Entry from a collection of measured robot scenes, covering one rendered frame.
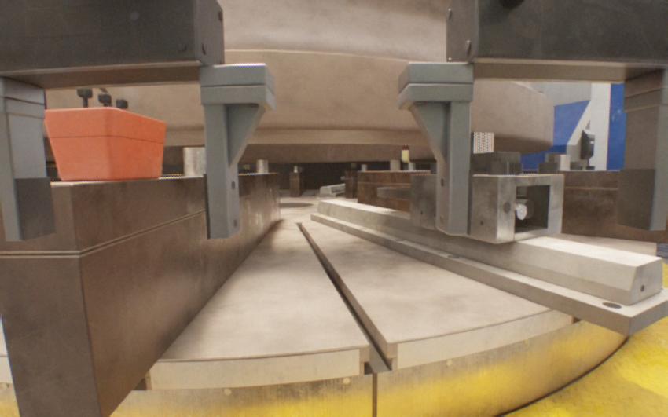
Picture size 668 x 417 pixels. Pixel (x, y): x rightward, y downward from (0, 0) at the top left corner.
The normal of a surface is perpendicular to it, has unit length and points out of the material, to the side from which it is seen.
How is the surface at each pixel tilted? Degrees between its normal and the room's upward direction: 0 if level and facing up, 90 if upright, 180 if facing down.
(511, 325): 90
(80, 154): 97
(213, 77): 90
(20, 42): 90
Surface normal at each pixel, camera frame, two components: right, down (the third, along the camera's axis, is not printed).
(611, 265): -0.87, -0.26
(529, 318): 0.34, 0.11
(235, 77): 0.01, 0.11
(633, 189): -1.00, 0.01
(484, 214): -0.91, 0.06
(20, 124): 1.00, -0.02
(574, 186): -0.68, 0.10
